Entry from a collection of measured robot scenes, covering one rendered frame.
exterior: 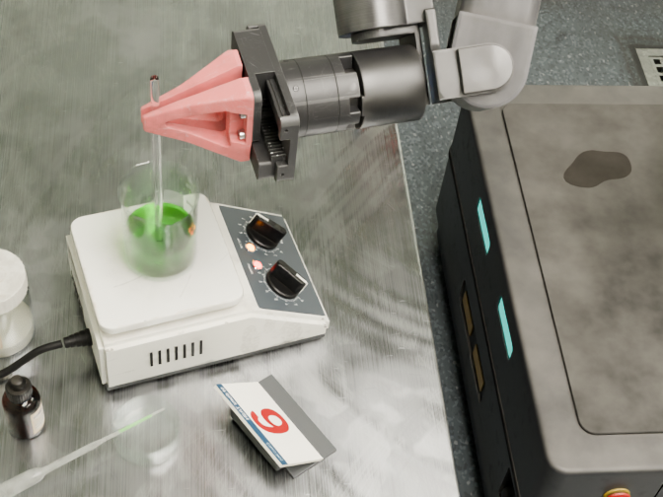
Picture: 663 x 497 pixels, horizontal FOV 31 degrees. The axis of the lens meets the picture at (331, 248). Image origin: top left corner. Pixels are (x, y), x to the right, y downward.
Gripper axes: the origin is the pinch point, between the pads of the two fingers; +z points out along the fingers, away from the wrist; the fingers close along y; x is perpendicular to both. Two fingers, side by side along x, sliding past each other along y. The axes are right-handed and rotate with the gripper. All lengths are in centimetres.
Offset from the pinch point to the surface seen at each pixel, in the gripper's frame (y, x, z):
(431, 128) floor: -85, 102, -68
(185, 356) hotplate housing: 5.7, 22.6, -1.1
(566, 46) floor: -102, 102, -104
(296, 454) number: 16.2, 23.4, -7.8
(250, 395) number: 10.0, 23.7, -5.5
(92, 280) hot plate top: 0.5, 17.1, 5.5
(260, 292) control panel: 2.7, 19.7, -8.1
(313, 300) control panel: 2.5, 22.5, -12.9
